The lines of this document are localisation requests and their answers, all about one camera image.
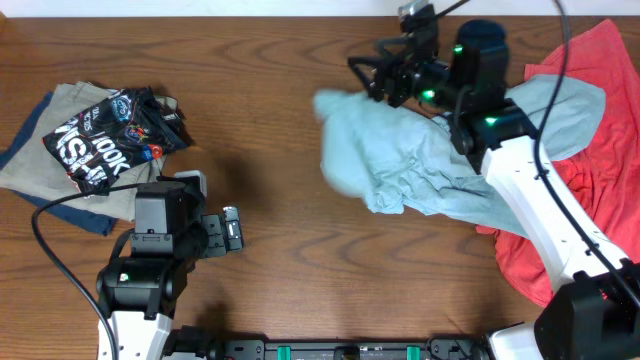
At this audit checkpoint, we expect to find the light blue t-shirt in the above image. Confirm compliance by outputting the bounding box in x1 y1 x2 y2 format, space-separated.
313 75 605 235

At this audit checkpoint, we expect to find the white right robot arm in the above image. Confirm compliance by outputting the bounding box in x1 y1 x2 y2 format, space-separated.
348 8 639 359

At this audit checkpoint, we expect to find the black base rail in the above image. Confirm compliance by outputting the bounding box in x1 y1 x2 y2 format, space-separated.
160 326 493 360

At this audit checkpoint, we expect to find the red t-shirt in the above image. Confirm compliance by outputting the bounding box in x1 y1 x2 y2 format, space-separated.
476 19 639 307

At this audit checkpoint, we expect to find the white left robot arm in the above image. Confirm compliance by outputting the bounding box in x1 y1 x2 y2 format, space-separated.
96 176 244 359

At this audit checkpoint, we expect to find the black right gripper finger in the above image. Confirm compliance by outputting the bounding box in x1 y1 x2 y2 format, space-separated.
347 56 380 100
374 36 409 57

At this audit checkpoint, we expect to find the black printed folded jersey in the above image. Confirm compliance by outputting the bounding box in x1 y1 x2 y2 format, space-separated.
42 87 188 192

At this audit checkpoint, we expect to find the beige folded shirt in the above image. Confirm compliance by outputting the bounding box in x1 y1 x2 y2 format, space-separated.
1 82 166 221

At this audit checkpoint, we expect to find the navy blue folded shirt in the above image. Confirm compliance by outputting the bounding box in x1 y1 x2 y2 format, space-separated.
1 92 117 236

